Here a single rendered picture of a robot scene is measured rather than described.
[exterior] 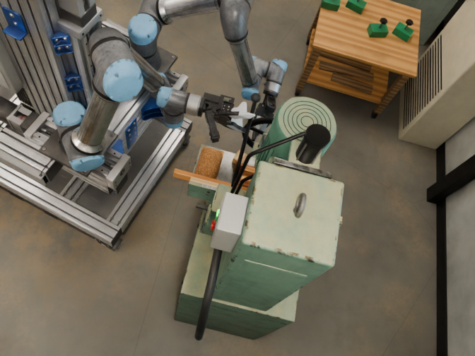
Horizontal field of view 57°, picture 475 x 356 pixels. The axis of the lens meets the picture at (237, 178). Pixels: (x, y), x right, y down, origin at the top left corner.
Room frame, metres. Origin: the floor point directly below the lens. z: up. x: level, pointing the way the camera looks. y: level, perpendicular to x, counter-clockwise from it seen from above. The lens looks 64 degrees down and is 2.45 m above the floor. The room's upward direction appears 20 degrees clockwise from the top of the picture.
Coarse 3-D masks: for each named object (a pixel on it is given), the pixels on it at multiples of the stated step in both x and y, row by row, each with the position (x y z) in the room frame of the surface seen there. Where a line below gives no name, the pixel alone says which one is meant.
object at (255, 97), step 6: (252, 96) 0.93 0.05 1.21; (258, 96) 0.94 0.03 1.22; (252, 102) 0.92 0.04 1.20; (252, 108) 0.89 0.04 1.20; (246, 132) 0.81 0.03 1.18; (246, 138) 0.79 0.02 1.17; (240, 150) 0.74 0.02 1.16; (240, 156) 0.72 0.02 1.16; (240, 162) 0.70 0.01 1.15; (234, 174) 0.66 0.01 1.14; (234, 180) 0.64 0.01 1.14
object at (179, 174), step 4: (176, 172) 0.68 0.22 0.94; (180, 172) 0.69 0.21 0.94; (184, 172) 0.69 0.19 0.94; (188, 172) 0.70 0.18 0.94; (176, 176) 0.68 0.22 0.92; (180, 176) 0.68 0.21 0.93; (184, 176) 0.68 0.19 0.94; (188, 176) 0.68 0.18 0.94; (192, 176) 0.69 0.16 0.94; (196, 176) 0.69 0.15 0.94; (200, 176) 0.70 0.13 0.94; (204, 176) 0.71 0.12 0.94; (188, 180) 0.68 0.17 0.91; (208, 180) 0.70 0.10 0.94; (212, 180) 0.70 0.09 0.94; (216, 180) 0.71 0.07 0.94; (220, 180) 0.71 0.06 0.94; (224, 184) 0.70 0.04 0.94; (228, 184) 0.71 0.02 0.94; (244, 188) 0.72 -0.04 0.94
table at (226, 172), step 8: (256, 144) 0.96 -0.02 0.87; (200, 152) 0.82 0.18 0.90; (224, 152) 0.86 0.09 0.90; (224, 160) 0.82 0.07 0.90; (232, 160) 0.83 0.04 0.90; (224, 168) 0.79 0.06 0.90; (232, 168) 0.80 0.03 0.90; (224, 176) 0.76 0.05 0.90; (232, 176) 0.77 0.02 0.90; (192, 192) 0.65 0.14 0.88; (208, 200) 0.66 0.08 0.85
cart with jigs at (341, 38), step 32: (352, 0) 2.37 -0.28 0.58; (384, 0) 2.54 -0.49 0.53; (320, 32) 2.06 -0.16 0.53; (352, 32) 2.16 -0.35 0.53; (384, 32) 2.20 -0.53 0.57; (416, 32) 2.36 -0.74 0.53; (320, 64) 2.14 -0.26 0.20; (352, 64) 2.24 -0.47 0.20; (384, 64) 2.00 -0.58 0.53; (416, 64) 2.10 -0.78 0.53; (384, 96) 2.05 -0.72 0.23
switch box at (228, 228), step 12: (228, 192) 0.44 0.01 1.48; (228, 204) 0.41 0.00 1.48; (240, 204) 0.42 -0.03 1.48; (228, 216) 0.38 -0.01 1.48; (240, 216) 0.39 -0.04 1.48; (216, 228) 0.34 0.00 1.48; (228, 228) 0.35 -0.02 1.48; (240, 228) 0.36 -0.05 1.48; (216, 240) 0.34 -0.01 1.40; (228, 240) 0.34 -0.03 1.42
